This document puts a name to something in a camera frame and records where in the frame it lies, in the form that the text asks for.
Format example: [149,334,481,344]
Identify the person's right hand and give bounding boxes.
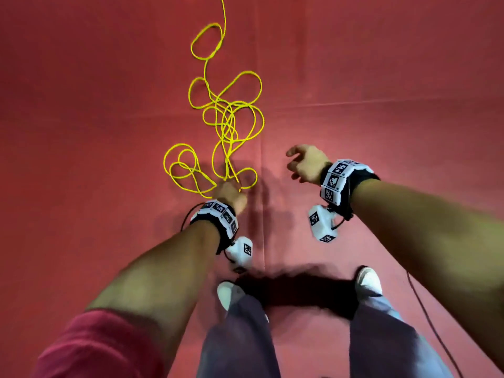
[284,143,333,186]

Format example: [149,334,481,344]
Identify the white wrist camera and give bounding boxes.
[307,204,346,244]
[224,235,255,274]

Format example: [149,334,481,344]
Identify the person's left hand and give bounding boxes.
[214,181,250,217]

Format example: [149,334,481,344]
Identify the yellow cord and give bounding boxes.
[163,0,266,200]

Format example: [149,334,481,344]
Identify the black marker wristband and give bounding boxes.
[187,198,240,255]
[319,159,381,223]

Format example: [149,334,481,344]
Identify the person's dark trousers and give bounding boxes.
[195,267,454,378]

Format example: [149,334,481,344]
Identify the pink shirt sleeve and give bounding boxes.
[30,308,168,378]

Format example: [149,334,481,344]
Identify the person's right forearm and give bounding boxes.
[349,178,504,367]

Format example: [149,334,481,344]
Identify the person's left forearm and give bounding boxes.
[85,220,222,367]

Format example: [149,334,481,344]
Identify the black cable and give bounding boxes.
[405,270,466,378]

